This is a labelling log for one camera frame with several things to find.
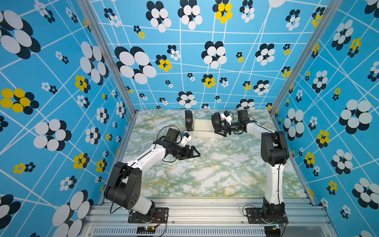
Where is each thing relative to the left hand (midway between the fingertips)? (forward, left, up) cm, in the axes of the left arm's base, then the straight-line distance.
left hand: (197, 154), depth 83 cm
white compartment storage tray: (+27, -5, -9) cm, 29 cm away
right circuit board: (-34, -37, -14) cm, 52 cm away
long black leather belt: (+24, +5, +3) cm, 25 cm away
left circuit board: (-34, +26, -15) cm, 45 cm away
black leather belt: (+22, -13, +3) cm, 26 cm away
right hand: (+21, -15, -2) cm, 26 cm away
